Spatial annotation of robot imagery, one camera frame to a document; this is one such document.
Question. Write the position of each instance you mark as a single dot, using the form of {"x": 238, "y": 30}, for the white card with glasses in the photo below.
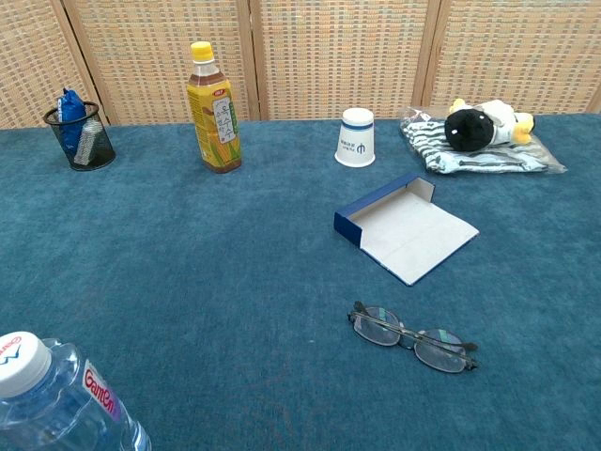
{"x": 408, "y": 235}

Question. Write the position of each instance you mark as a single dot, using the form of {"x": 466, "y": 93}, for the dark-framed eyeglasses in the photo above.
{"x": 375, "y": 329}

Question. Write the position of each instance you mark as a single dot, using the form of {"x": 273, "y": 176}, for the blue carpet table cover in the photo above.
{"x": 235, "y": 258}

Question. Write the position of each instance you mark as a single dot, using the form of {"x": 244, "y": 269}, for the white paper cup blue print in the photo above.
{"x": 354, "y": 141}

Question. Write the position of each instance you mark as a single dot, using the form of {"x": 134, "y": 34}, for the yellow corn tea bottle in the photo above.
{"x": 213, "y": 127}

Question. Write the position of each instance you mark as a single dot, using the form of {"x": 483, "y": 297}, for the striped cloth in plastic bag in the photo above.
{"x": 451, "y": 160}

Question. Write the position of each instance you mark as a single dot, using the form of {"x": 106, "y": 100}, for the woven wicker folding screen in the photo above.
{"x": 328, "y": 56}

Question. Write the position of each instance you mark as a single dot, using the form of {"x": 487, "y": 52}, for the black white plush toy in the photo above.
{"x": 469, "y": 129}

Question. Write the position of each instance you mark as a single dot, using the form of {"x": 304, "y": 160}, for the black mesh pen holder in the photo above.
{"x": 105, "y": 152}

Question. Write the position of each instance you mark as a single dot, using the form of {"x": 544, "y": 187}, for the silver foil packet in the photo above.
{"x": 89, "y": 141}

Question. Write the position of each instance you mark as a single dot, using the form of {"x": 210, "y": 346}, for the blue snack packet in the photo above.
{"x": 70, "y": 108}

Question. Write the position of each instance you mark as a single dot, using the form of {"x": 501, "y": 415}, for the clear water bottle white cap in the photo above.
{"x": 56, "y": 404}

